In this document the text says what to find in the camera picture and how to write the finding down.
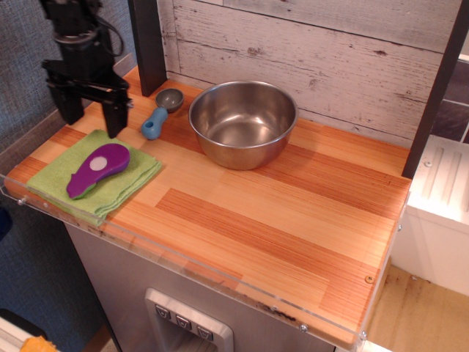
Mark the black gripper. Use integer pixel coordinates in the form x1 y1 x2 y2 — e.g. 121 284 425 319
43 31 132 139

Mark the blue handled grey spoon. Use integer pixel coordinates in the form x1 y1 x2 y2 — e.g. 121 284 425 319
141 88 184 140

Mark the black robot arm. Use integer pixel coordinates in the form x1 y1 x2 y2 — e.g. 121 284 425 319
41 1 130 138

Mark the purple toy eggplant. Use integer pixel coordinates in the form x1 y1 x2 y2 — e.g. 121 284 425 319
66 143 130 199

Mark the green folded cloth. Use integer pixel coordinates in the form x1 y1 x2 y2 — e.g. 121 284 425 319
27 130 161 225

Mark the stainless steel bowl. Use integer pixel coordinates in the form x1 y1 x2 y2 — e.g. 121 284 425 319
188 81 298 170

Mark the clear acrylic table guard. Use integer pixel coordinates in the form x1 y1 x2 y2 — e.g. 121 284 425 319
4 169 410 351

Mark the silver dispenser panel with buttons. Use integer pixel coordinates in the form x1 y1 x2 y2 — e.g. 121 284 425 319
145 288 235 351

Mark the orange object bottom left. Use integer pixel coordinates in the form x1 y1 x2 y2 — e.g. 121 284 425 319
20 337 57 352

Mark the white ridged cabinet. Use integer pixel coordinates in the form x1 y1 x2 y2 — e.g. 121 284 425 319
390 54 469 297

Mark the dark right shelf post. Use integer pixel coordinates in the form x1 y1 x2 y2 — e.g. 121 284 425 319
402 0 468 179

